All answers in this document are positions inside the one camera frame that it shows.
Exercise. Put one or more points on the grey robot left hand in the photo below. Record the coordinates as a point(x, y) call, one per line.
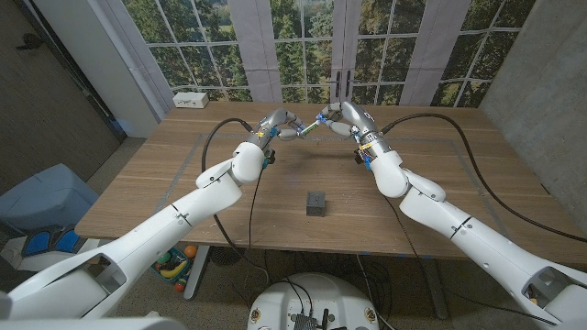
point(275, 126)

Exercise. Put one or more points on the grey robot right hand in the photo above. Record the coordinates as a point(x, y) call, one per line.
point(357, 124)

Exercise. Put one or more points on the white green marker body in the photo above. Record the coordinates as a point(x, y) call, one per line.
point(308, 129)

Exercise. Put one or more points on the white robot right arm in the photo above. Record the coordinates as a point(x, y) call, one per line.
point(481, 238)

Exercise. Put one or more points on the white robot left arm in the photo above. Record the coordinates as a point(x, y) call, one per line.
point(160, 234)

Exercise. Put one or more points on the dark grey block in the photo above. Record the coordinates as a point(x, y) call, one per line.
point(316, 204)

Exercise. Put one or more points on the printed window backdrop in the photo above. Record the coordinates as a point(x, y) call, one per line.
point(293, 55)

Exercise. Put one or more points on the white power box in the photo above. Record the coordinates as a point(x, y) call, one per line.
point(191, 100)

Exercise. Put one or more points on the black round mesh object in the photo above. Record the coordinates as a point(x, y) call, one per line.
point(227, 256)

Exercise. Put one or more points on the orange ball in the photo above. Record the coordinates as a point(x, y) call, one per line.
point(191, 251)

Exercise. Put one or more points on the white table leg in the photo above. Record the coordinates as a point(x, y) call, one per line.
point(197, 275)

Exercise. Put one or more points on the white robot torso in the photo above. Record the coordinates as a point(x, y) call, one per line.
point(316, 293)

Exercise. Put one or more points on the basket of toy fruit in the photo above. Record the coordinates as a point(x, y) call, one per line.
point(172, 268)

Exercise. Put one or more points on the grey table leg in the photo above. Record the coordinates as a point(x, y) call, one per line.
point(435, 289)

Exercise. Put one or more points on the blue plastic bin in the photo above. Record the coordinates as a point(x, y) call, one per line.
point(46, 197)

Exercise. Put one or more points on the blue black foot pedals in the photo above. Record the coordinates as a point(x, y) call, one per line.
point(39, 242)

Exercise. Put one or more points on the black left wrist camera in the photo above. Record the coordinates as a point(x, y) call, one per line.
point(269, 157)

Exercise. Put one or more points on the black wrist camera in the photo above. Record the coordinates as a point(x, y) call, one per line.
point(360, 157)
point(269, 157)

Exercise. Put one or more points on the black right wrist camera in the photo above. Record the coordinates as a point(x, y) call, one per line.
point(360, 157)

